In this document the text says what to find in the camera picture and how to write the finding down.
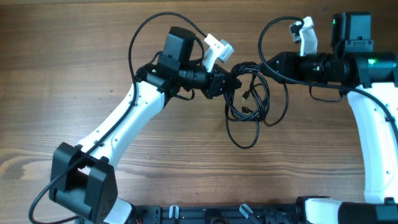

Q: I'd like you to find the right camera cable black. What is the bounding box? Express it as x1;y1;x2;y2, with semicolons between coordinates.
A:
258;12;397;137

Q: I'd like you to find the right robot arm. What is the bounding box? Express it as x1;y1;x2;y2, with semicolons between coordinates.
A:
261;12;397;223

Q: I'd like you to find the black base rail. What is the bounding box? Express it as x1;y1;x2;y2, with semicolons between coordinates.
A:
74;203;305;224

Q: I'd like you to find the black cable bundle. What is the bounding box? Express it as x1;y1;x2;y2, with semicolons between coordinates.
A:
223;61;290;149

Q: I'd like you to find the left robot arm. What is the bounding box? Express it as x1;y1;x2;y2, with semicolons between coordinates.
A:
49;27;241;223

